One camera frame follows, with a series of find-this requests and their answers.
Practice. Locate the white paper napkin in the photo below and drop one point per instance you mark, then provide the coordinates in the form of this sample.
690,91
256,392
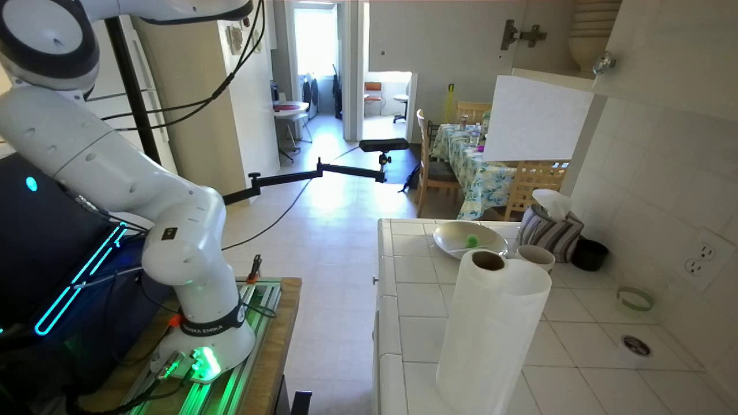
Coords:
553,203

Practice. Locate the floral cloth dining table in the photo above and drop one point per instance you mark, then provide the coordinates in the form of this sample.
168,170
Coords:
474,168

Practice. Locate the metal cabinet knob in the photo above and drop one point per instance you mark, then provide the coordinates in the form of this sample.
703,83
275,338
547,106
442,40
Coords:
604,66

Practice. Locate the small green glass dish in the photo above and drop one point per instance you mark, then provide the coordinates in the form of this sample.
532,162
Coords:
635,297

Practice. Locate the white wall cabinet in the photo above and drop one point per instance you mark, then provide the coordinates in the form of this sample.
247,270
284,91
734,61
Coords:
677,54

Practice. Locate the white wall outlet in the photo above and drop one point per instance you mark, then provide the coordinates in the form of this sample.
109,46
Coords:
700,258

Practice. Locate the white flat board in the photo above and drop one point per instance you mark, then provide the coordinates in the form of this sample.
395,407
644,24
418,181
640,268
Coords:
538,119

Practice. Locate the black stereo camera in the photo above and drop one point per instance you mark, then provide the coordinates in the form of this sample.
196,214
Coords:
384,144

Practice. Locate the dark wooden chair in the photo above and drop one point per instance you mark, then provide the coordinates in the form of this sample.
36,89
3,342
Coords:
428,163

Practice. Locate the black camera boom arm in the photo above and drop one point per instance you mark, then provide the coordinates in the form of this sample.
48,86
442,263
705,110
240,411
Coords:
308,176

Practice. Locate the small round side table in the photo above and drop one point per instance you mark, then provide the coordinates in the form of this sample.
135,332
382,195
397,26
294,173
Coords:
291,110

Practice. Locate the yellow green bottle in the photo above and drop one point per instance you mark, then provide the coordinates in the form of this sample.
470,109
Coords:
450,104

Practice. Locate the white ceramic plate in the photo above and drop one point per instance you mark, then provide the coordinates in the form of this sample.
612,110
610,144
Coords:
463,238

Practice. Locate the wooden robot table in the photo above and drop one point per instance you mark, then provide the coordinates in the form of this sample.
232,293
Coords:
268,359

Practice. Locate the metal robot mounting plate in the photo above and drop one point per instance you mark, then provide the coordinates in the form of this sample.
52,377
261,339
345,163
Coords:
245,347

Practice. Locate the white cabinet door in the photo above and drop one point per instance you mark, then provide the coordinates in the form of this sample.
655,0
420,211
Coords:
485,37

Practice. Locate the light wooden chair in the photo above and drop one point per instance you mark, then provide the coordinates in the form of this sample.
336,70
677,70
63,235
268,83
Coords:
533,185

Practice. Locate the black round container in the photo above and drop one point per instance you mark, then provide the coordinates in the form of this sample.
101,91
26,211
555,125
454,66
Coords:
589,255

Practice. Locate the striped napkin holder bag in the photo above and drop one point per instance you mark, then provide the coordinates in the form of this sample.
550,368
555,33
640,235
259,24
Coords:
550,234

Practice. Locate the black control box blue light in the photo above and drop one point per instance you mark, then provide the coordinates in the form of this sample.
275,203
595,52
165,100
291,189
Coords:
38,255

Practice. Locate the green spiky ball brush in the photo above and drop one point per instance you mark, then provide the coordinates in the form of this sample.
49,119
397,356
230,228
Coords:
471,241

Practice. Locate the white paper towel roll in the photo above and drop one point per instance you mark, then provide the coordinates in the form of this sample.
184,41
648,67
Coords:
492,338

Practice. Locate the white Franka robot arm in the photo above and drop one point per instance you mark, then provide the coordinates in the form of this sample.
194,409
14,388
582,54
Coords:
116,176

